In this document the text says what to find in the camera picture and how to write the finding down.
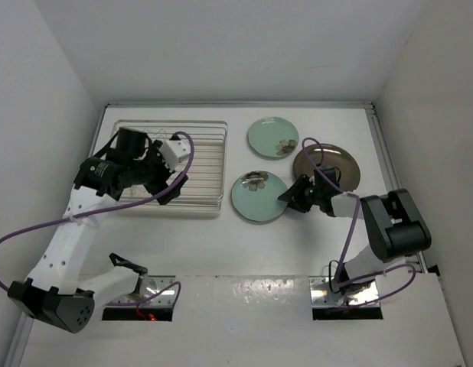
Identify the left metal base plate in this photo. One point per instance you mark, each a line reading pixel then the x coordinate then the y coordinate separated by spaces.
pixel 154 291

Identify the wire dish rack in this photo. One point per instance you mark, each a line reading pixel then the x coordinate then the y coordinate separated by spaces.
pixel 203 192

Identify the teal flower plate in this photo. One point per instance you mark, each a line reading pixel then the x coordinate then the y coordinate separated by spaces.
pixel 254 196
pixel 273 137

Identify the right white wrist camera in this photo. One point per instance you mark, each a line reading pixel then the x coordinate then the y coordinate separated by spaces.
pixel 347 205

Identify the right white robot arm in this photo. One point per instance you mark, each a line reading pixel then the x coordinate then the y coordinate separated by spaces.
pixel 395 231

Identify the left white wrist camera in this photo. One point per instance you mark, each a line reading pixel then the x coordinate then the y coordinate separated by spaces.
pixel 174 152

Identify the aluminium frame rail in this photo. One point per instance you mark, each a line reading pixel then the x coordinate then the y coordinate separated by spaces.
pixel 387 166

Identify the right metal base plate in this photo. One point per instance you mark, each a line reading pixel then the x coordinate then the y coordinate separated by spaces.
pixel 322 297

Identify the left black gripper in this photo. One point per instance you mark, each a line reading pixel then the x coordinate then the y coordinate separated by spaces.
pixel 154 155

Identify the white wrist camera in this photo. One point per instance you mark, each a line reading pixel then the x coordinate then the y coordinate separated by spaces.
pixel 347 205
pixel 174 152

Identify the brown speckled plate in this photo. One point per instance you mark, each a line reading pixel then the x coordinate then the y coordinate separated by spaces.
pixel 346 168

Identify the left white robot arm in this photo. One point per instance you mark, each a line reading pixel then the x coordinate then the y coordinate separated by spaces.
pixel 53 291

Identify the metal base plate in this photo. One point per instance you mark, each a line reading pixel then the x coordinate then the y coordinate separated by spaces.
pixel 154 291
pixel 322 297

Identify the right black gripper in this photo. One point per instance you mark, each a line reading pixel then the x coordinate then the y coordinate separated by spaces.
pixel 295 194

